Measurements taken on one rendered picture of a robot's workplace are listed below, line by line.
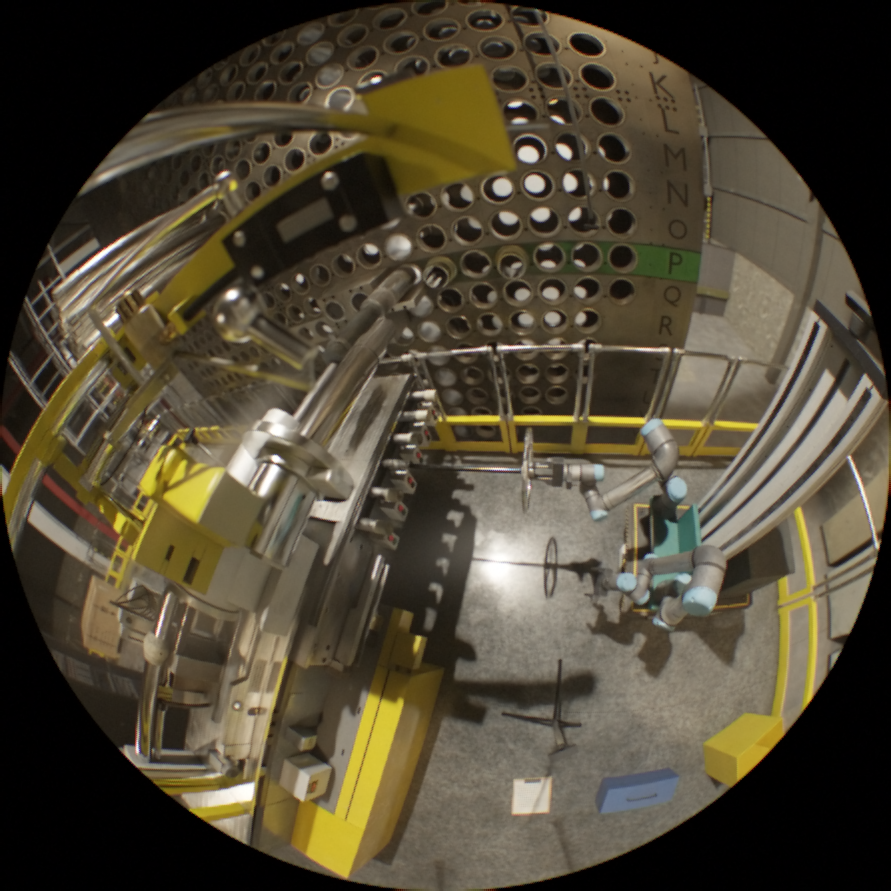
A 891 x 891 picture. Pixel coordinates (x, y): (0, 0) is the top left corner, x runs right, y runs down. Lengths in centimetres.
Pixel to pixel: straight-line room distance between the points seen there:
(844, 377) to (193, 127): 111
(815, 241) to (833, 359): 730
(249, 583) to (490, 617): 143
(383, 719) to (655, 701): 158
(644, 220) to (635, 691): 307
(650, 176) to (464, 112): 215
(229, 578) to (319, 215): 101
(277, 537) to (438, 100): 85
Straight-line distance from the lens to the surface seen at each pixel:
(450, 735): 212
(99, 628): 684
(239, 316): 33
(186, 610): 145
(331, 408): 96
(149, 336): 63
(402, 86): 35
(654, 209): 244
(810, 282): 847
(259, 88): 330
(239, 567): 109
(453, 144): 33
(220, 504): 48
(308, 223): 31
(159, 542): 86
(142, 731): 184
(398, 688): 151
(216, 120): 16
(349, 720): 167
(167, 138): 15
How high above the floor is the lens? 194
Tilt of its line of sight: 48 degrees down
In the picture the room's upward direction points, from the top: 23 degrees counter-clockwise
